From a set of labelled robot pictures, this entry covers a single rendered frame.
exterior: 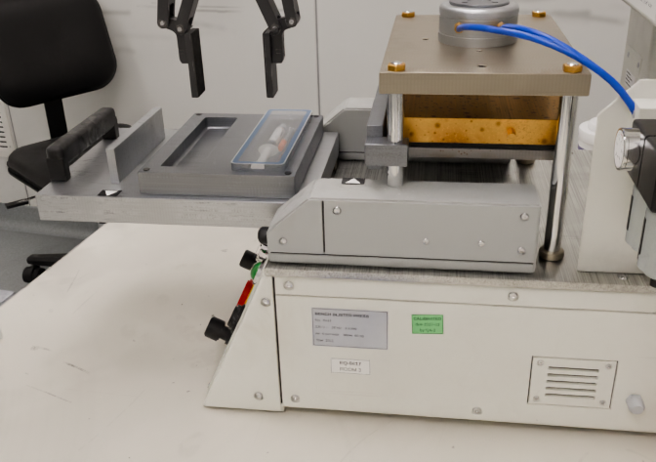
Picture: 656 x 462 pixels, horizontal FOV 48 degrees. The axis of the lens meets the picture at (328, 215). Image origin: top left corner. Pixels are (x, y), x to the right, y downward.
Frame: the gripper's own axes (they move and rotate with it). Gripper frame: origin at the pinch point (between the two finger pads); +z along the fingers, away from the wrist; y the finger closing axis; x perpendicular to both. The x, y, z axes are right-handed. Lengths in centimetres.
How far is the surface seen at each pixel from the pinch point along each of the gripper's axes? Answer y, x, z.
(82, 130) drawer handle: 17.8, 1.3, 6.6
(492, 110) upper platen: -27.1, 8.7, 1.7
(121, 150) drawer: 11.7, 5.7, 7.4
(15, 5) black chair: 99, -136, 16
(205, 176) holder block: 1.2, 10.2, 8.3
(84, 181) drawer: 15.9, 7.0, 10.5
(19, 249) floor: 127, -153, 108
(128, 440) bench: 8.6, 22.5, 32.4
